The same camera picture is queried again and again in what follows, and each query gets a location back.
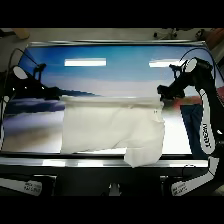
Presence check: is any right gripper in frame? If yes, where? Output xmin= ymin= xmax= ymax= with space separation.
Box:
xmin=156 ymin=84 xmax=178 ymax=100

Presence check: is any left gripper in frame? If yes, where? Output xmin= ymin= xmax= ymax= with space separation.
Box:
xmin=42 ymin=86 xmax=62 ymax=100

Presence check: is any white T-shirt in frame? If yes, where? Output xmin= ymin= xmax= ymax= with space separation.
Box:
xmin=59 ymin=95 xmax=166 ymax=169

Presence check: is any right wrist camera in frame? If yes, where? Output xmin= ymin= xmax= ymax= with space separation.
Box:
xmin=169 ymin=64 xmax=184 ymax=80

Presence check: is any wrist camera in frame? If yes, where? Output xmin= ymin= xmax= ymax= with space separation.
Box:
xmin=169 ymin=64 xmax=184 ymax=80
xmin=34 ymin=63 xmax=47 ymax=82

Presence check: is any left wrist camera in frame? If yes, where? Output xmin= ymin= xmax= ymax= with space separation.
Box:
xmin=34 ymin=63 xmax=47 ymax=82

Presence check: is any black cable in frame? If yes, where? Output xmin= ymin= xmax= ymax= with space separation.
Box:
xmin=5 ymin=47 xmax=40 ymax=88
xmin=179 ymin=47 xmax=224 ymax=84

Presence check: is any silver frame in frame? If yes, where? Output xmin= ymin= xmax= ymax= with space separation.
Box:
xmin=0 ymin=40 xmax=214 ymax=197

